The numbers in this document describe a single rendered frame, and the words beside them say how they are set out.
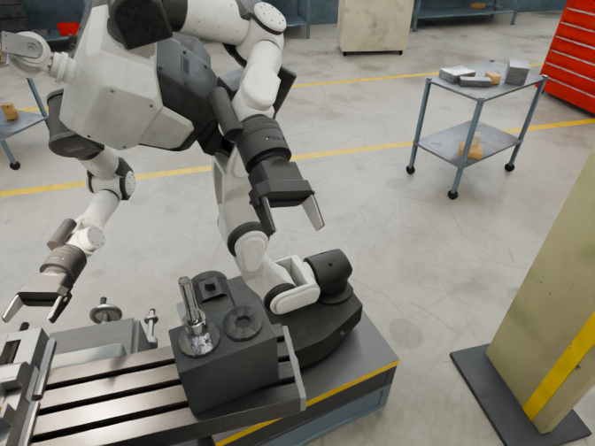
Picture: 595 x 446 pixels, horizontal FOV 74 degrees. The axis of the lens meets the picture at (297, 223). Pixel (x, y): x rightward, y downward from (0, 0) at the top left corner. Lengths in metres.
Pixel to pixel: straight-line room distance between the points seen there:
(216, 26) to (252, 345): 0.68
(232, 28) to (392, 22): 5.82
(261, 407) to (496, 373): 1.53
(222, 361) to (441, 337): 1.67
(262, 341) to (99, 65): 0.65
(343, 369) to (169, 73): 1.27
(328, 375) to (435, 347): 0.83
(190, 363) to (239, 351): 0.10
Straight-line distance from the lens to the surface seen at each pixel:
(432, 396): 2.20
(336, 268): 1.59
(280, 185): 0.66
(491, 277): 2.84
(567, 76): 5.66
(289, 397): 1.06
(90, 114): 0.97
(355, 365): 1.73
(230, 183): 1.12
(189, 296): 0.81
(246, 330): 0.92
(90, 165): 1.28
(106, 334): 1.54
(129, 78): 0.90
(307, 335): 1.59
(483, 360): 2.36
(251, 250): 1.26
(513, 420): 2.25
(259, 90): 0.75
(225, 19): 0.93
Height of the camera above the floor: 1.87
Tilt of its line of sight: 39 degrees down
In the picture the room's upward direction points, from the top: straight up
